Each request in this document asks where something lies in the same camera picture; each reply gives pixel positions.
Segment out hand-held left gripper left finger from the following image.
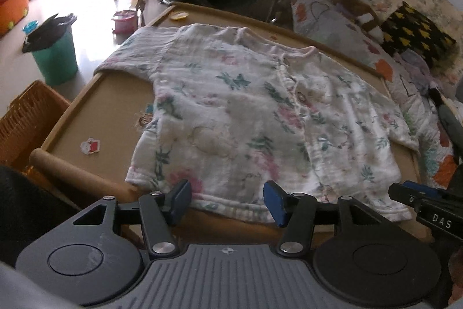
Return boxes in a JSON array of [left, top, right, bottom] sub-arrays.
[[72, 180, 192, 257]]

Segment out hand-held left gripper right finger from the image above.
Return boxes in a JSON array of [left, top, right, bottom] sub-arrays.
[[263, 180, 387, 257]]

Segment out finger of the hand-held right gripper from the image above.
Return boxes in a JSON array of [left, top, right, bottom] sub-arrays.
[[389, 180, 449, 209]]

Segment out floral baby shirt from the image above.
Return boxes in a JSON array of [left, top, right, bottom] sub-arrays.
[[95, 23, 420, 224]]

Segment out brown wicker basket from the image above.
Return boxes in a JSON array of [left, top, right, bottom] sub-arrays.
[[0, 80, 71, 172]]

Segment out purple crumpled clothes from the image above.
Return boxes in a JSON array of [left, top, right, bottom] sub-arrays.
[[396, 50, 440, 92]]

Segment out dark green cushion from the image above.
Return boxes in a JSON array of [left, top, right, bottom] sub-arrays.
[[429, 88, 463, 165]]

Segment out black pillow yellow trees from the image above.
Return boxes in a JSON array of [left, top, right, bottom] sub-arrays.
[[380, 1, 456, 60]]

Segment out heart patterned quilt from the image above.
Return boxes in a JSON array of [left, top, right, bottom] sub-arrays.
[[291, 0, 456, 187]]

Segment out pink lidded container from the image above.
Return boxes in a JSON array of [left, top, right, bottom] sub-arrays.
[[112, 10, 140, 34]]

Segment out green trash bin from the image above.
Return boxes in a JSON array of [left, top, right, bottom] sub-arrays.
[[31, 30, 78, 86]]

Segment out black trash bag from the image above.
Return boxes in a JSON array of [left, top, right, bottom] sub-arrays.
[[22, 14, 77, 52]]

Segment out orange storage box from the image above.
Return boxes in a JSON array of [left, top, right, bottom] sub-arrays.
[[0, 0, 30, 36]]

